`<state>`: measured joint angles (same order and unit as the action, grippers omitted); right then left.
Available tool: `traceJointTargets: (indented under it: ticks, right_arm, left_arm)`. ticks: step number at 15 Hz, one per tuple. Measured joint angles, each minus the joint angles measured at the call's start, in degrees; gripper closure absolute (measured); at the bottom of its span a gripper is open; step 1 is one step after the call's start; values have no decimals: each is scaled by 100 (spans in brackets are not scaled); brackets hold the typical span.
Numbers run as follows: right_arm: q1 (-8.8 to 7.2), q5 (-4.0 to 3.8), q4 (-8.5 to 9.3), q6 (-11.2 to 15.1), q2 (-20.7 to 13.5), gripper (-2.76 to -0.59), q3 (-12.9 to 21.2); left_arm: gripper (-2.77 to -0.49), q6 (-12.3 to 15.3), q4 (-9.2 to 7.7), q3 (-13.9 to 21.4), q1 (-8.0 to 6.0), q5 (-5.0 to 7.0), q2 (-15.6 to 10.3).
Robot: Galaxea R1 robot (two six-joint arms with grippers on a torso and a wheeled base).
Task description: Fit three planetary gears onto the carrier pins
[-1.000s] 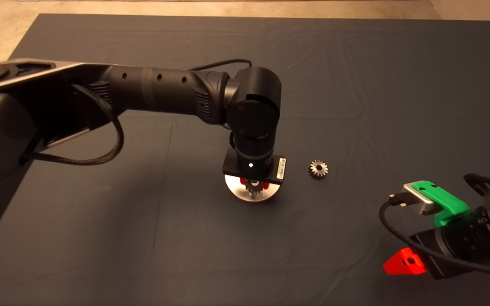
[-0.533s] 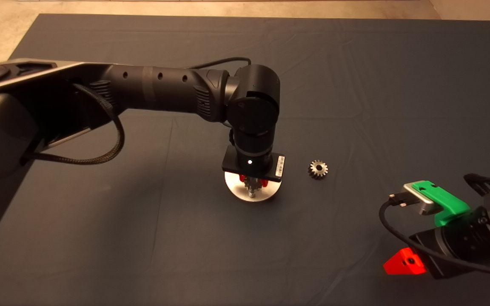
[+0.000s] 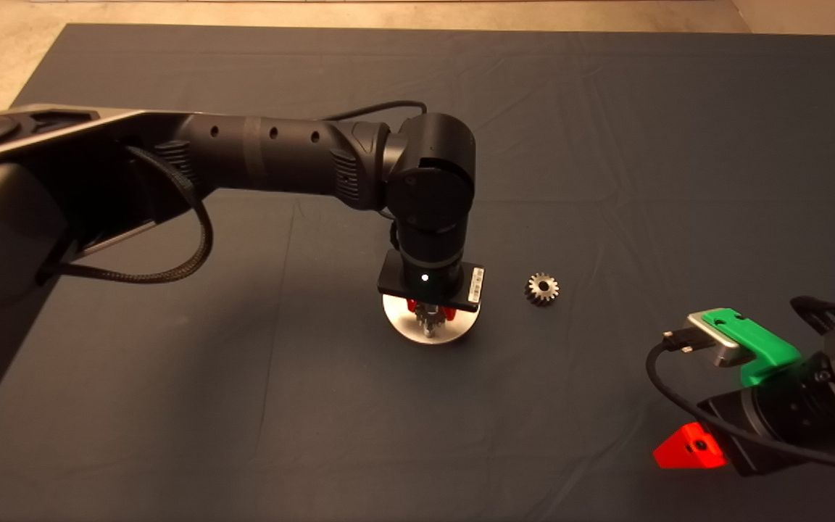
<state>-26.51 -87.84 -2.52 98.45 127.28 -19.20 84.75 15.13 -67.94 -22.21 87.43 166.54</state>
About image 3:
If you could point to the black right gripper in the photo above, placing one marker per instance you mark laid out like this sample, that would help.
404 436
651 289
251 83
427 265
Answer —
776 424

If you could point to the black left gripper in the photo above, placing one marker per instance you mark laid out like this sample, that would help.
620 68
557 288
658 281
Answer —
439 286

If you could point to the small steel planetary gear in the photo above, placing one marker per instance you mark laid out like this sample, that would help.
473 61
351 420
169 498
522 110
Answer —
430 319
533 291

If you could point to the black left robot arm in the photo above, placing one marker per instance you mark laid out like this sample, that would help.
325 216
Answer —
280 152

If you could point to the round metal carrier plate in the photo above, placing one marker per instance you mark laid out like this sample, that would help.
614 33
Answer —
399 319

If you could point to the dark grey table cloth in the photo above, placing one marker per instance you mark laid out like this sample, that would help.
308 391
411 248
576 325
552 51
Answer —
606 145

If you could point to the silver right camera box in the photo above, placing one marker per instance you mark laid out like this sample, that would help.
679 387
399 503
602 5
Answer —
718 342

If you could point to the green right camera mount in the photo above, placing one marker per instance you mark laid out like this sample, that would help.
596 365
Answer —
765 355

